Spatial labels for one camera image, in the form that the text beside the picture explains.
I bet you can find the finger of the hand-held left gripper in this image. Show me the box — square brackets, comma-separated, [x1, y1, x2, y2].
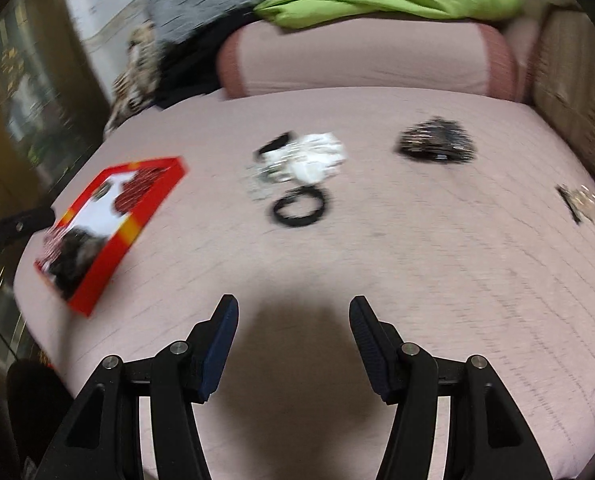
[0, 206, 56, 263]

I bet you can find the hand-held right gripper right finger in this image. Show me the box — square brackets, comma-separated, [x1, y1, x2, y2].
[348, 296, 554, 480]

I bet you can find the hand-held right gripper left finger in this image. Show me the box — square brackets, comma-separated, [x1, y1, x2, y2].
[36, 294, 240, 480]

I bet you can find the red jewelry box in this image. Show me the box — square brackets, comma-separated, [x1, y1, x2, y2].
[34, 157, 188, 317]

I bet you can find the black hair tie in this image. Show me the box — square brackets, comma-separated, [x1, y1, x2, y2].
[271, 185, 330, 228]

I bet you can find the white plastic bag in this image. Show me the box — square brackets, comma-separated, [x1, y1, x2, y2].
[251, 132, 349, 196]

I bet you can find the gold and black hair clip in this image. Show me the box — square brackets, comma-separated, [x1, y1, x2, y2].
[556, 183, 595, 225]

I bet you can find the leopard print cloth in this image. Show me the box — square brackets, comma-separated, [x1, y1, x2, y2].
[105, 20, 164, 134]

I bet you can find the black cloth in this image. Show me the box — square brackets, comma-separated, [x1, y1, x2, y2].
[153, 10, 258, 110]

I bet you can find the grey knitted cloth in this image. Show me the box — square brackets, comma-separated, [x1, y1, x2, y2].
[146, 0, 281, 46]

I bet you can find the pink pillow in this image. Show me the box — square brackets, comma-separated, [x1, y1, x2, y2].
[216, 13, 520, 102]

